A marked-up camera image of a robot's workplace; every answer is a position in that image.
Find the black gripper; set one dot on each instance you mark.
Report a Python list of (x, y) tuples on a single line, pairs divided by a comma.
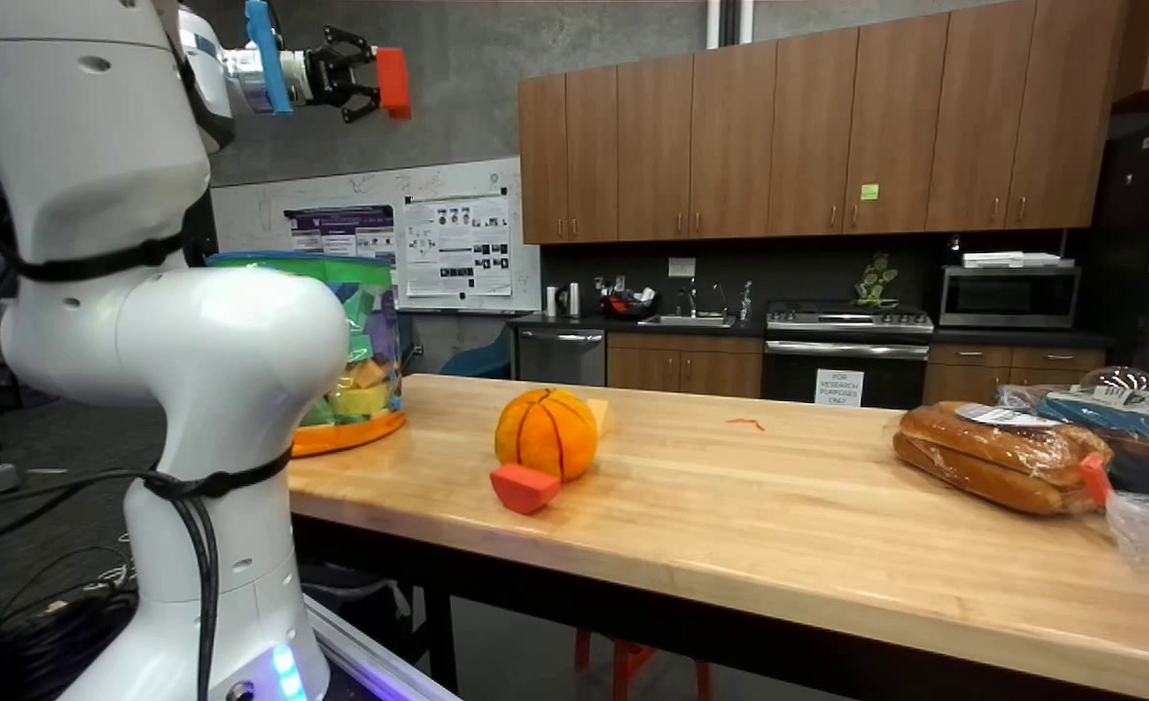
[(310, 70)]

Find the red arch foam block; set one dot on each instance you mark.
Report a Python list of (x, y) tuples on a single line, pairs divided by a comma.
[(393, 84)]

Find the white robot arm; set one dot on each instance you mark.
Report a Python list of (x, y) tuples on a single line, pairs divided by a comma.
[(145, 362)]

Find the clear toy bag blue rim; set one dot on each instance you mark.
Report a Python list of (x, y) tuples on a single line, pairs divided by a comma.
[(362, 325)]

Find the orange toy pumpkin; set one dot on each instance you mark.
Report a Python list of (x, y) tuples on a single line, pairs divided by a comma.
[(548, 435)]

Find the black white striped bag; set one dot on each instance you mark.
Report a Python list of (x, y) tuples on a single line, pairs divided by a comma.
[(1120, 380)]

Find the purple poster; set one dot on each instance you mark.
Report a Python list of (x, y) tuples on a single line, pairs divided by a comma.
[(339, 229)]

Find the white chart poster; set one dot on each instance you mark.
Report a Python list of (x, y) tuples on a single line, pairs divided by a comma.
[(458, 248)]

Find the stainless steel dishwasher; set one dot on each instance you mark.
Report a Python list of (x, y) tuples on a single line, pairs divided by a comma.
[(558, 355)]

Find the chrome faucet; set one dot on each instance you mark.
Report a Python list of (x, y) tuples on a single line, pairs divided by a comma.
[(693, 299)]

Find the steel kitchen sink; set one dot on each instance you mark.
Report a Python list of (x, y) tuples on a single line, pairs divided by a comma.
[(686, 320)]

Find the wooden sink base cabinets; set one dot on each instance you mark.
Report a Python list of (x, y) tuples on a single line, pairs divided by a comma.
[(683, 366)]

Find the red rectangular foam block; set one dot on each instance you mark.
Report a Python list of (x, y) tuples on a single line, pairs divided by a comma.
[(523, 488)]

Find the red rubber band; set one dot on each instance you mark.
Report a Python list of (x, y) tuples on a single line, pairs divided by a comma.
[(728, 423)]

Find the green sticky note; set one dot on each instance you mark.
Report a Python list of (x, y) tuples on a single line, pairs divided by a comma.
[(869, 190)]

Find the black stove with oven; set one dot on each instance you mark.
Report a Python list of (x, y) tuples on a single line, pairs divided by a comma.
[(845, 325)]

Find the small green plant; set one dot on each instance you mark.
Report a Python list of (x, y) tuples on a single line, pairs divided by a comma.
[(873, 279)]

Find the white paper on oven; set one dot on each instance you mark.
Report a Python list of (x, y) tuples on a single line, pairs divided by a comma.
[(840, 388)]

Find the narrow wooden base cabinet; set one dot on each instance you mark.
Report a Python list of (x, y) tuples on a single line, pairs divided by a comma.
[(985, 370)]

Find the bread loaf in plastic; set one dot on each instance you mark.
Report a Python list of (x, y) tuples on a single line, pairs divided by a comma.
[(985, 459)]

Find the blue cloth item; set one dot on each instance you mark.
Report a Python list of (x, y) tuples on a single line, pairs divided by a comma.
[(1120, 416)]

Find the white wall plate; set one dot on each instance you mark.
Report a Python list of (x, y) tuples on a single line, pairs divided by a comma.
[(683, 267)]

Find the wooden wall cabinets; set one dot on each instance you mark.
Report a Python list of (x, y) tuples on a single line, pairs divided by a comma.
[(728, 141)]

